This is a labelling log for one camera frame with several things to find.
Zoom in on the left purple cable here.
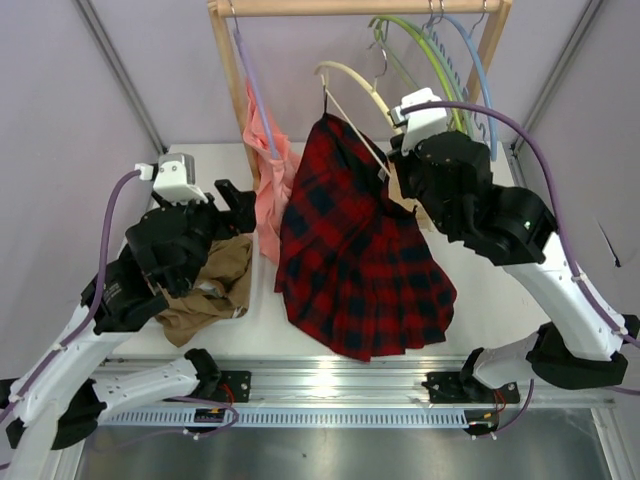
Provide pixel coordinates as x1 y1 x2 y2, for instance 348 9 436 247
0 168 241 471

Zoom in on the tan garment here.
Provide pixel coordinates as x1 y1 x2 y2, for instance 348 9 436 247
156 235 253 347

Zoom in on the purple cable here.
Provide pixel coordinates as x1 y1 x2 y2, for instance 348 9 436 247
0 168 241 471
399 100 640 441

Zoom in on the purple hanger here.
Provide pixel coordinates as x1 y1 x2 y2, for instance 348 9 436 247
229 1 280 159

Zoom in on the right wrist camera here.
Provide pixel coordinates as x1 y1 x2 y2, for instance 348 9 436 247
389 87 448 156

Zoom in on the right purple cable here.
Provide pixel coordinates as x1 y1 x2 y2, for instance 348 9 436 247
399 100 640 441

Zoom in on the blue hanger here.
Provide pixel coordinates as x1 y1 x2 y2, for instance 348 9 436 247
443 14 498 161

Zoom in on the pink skirt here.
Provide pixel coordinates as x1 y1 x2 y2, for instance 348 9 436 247
242 80 301 265

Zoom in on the white laundry basket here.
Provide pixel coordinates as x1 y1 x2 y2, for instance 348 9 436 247
210 233 262 325

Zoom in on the wooden clothes rack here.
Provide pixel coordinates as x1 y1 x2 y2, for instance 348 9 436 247
208 1 512 193

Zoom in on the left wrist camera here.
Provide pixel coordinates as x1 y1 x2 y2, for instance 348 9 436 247
134 153 209 205

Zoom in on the green hanger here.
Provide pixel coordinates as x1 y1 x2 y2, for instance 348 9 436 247
369 15 464 102

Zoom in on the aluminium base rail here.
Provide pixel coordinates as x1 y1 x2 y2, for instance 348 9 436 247
94 353 616 441

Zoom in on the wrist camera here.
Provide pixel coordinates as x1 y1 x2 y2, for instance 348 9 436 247
389 87 448 156
134 153 209 205

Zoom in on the cream hanger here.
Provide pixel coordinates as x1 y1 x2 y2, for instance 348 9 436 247
310 43 398 158

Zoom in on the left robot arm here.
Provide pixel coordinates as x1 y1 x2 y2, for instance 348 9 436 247
1 172 256 479

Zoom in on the teal hanger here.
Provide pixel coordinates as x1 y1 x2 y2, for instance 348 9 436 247
394 19 474 136

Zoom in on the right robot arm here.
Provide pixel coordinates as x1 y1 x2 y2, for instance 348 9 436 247
388 131 639 390

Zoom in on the red plaid skirt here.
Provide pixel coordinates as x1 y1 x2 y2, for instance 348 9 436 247
275 113 457 362

